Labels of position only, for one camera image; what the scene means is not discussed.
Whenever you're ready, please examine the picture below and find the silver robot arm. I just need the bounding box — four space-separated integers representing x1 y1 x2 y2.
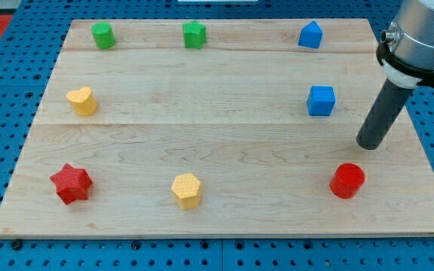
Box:
356 0 434 150

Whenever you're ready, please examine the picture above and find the blue cube block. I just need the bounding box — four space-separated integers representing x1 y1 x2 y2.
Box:
307 86 336 116

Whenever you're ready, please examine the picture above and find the light wooden board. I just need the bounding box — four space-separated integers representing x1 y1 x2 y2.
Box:
0 19 434 239

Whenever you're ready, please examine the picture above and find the red star block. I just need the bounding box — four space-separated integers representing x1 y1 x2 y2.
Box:
50 163 93 205

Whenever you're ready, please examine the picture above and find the green star block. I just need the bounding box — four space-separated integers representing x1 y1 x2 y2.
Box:
182 20 206 50

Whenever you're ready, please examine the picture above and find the blue triangle house block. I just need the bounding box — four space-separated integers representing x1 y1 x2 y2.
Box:
298 21 323 49

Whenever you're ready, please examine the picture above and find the red cylinder block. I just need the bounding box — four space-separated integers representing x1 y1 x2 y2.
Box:
329 163 365 199

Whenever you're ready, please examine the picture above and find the green cylinder block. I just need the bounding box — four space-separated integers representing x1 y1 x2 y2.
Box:
90 22 116 49

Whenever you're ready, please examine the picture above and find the yellow hexagon block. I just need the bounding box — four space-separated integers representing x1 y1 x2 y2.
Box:
171 173 202 210

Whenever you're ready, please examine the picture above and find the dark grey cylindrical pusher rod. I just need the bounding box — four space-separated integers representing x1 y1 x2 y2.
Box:
356 79 414 150

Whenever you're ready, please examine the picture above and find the yellow heart block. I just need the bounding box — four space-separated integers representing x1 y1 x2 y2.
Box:
66 87 97 117

